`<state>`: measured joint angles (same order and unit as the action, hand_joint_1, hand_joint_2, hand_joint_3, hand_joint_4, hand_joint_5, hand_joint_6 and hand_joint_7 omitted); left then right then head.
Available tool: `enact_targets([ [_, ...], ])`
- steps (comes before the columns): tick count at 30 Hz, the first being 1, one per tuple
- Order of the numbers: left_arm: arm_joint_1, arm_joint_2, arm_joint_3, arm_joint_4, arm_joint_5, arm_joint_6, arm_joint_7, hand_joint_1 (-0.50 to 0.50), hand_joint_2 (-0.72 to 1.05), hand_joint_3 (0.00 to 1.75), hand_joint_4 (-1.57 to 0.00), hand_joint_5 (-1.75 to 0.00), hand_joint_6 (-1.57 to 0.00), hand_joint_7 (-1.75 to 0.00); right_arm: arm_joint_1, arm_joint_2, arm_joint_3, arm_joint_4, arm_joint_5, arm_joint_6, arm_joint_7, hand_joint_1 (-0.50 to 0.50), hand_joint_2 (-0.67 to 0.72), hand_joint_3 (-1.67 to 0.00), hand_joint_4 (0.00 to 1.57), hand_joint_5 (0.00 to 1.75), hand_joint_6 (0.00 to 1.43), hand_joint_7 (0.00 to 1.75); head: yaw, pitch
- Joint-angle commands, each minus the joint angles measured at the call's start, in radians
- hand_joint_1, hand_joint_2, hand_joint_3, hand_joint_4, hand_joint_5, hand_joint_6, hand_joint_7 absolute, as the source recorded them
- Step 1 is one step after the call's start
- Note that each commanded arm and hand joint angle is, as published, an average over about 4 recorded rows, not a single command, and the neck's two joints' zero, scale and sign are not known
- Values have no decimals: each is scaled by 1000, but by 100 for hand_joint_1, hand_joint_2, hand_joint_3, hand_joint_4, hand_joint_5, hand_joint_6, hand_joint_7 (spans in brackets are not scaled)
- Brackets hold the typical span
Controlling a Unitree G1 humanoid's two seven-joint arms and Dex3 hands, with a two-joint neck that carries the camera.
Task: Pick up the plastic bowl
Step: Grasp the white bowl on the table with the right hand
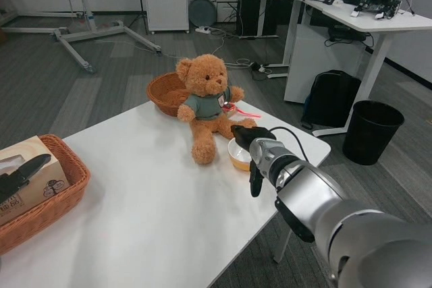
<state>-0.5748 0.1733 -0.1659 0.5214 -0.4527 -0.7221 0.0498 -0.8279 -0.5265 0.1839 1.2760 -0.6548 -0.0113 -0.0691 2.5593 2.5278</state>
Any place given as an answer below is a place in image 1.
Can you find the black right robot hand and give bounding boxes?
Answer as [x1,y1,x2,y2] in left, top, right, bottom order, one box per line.
[231,125,277,198]

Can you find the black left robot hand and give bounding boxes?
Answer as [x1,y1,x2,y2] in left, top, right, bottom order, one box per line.
[0,154,53,206]

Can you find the white and yellow plastic bowl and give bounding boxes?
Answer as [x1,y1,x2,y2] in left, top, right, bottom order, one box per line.
[227,137,252,172]

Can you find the beige tissue box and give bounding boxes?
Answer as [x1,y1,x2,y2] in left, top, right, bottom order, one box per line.
[0,135,71,227]

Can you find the rectangular wicker basket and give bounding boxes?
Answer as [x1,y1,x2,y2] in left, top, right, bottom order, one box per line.
[0,134,92,256]

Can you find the small floor power adapter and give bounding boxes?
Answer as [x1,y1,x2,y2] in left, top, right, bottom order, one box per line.
[250,61,273,75]

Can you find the brown teddy bear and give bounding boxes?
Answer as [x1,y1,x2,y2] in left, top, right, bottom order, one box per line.
[175,53,258,166]

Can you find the black backpack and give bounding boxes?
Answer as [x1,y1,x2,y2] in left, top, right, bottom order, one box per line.
[300,69,362,131]

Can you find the round wicker basket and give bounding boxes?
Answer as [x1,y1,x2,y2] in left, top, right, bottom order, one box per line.
[146,72,194,118]

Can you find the black computer tower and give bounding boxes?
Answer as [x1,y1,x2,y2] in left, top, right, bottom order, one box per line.
[236,0,261,37]

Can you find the black trash bin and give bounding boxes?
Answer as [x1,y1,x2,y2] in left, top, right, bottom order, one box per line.
[342,99,406,167]

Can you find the grey round tray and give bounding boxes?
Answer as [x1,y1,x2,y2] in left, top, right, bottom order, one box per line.
[188,0,217,27]

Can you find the white office desk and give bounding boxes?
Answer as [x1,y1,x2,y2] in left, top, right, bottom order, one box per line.
[259,0,432,138]

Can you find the pink lanyard with tag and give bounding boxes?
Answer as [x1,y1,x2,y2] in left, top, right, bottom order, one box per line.
[221,100,263,121]

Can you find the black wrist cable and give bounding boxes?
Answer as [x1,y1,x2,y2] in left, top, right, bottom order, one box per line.
[268,126,310,165]

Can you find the black under-desk cable tray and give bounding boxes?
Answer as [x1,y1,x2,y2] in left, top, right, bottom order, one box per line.
[328,27,369,43]

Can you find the white wheeled hoist frame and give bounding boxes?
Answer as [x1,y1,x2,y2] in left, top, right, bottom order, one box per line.
[0,0,161,74]

